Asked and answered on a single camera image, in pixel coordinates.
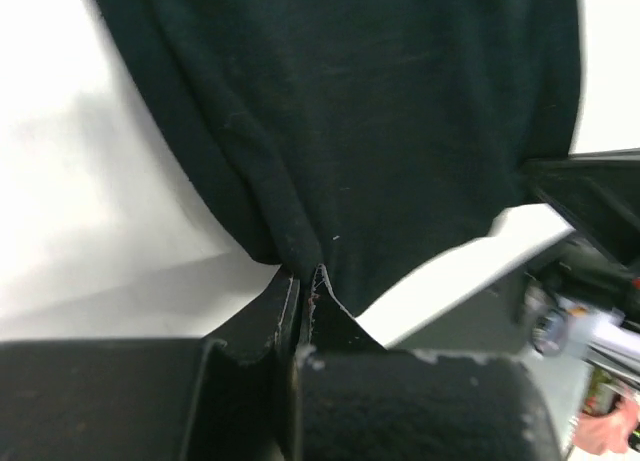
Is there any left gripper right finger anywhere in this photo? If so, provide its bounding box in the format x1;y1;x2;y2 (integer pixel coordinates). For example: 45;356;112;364
294;266;562;460

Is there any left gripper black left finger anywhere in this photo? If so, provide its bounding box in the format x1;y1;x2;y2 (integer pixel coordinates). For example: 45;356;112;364
1;270;300;460

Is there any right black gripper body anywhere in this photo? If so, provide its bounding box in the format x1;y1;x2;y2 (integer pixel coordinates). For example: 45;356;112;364
517;236;639;356

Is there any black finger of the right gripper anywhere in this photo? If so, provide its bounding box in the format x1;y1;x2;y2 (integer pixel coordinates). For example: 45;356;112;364
523;148;639;269

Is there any black t shirt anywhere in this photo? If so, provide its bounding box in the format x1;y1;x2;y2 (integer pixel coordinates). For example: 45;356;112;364
95;0;581;315

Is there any person's bare hand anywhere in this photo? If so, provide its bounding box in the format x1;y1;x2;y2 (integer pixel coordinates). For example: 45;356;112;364
572;396;639;455

